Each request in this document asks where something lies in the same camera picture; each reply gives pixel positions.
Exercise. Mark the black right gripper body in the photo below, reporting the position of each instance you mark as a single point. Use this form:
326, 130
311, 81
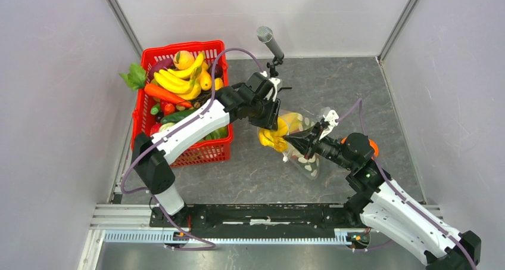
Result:
330, 148

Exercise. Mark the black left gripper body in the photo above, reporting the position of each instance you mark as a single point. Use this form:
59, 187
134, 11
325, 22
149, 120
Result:
264, 112

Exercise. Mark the yellow banana bunch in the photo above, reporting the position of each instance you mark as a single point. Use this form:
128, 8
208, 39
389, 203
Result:
287, 123
182, 82

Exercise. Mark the clear dotted zip bag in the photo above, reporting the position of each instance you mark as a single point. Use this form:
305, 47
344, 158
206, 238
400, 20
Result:
308, 167

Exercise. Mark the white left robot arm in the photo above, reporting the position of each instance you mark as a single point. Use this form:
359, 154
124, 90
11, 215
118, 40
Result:
256, 100

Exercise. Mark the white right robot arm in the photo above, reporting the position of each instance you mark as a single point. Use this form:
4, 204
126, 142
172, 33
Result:
381, 204

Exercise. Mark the orange tape roll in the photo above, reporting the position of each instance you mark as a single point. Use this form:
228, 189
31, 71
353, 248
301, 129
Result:
374, 146

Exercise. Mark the red plastic basket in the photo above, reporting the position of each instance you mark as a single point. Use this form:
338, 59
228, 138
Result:
216, 150

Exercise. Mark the silver microphone on stand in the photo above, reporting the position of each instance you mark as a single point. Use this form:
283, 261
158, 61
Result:
265, 35

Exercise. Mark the green cucumber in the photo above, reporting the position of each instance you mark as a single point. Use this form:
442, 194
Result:
176, 116

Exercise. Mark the yellow peach with leaf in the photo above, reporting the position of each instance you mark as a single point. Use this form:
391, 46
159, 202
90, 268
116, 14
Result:
183, 60

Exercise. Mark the orange toy carrot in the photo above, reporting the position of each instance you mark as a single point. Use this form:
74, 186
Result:
163, 94

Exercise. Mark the purple sweet potato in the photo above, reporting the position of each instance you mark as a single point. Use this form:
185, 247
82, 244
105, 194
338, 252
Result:
160, 65

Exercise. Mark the green lettuce leaf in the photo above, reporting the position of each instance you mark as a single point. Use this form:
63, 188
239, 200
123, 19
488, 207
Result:
136, 77

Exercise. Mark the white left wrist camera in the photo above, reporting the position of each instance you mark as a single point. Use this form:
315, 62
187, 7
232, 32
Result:
269, 87

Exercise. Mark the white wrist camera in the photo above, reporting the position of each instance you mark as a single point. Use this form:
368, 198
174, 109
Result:
269, 87
329, 121

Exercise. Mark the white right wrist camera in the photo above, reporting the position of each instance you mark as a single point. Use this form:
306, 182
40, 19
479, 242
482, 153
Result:
329, 121

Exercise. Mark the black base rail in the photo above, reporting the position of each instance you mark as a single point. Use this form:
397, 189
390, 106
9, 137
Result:
291, 220

